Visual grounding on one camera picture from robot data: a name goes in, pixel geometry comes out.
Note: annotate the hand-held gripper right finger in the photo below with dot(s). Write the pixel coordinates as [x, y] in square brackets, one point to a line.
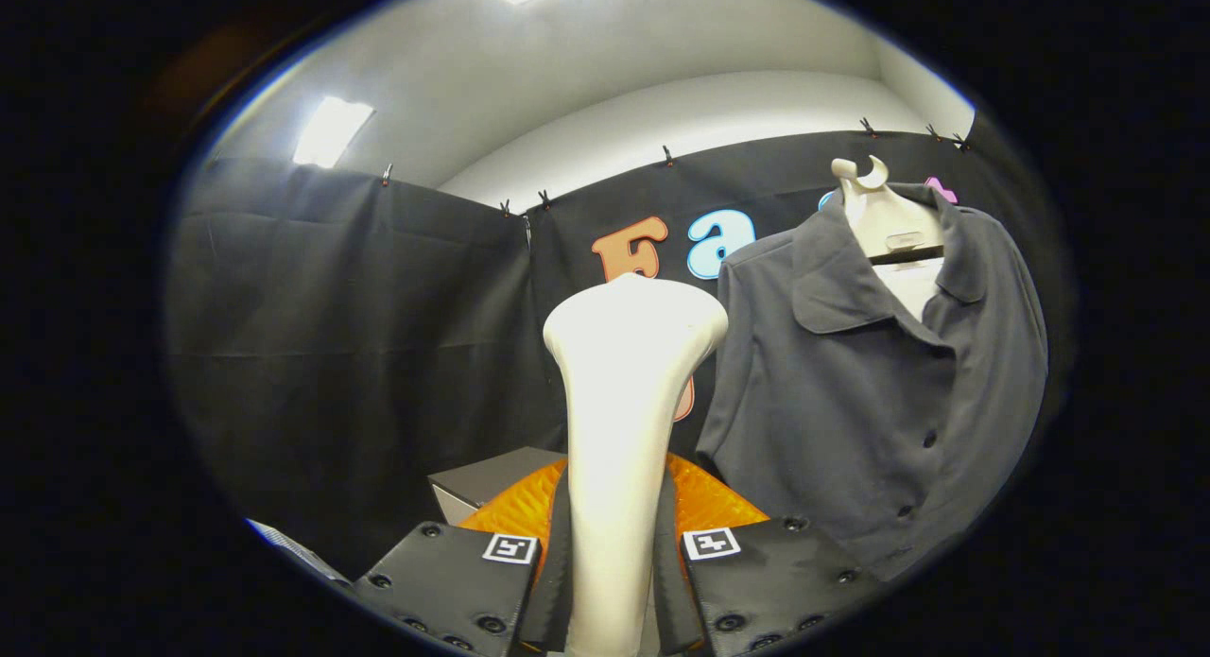
[667, 591]

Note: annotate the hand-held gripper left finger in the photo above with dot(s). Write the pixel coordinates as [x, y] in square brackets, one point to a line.
[558, 591]

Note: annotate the white garment steamer head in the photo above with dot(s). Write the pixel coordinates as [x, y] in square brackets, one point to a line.
[619, 402]

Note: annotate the gray button-up shirt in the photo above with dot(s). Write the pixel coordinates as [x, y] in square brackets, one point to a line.
[851, 402]

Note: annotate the cream garment hanger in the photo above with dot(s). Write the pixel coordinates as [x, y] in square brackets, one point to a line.
[884, 217]

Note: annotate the gray drawer cabinet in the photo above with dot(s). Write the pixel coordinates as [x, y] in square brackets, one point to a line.
[492, 477]

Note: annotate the row of small black clips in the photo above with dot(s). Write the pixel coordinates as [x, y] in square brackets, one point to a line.
[667, 156]

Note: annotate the narrow ceiling light strip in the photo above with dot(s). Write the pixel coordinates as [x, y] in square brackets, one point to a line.
[331, 132]

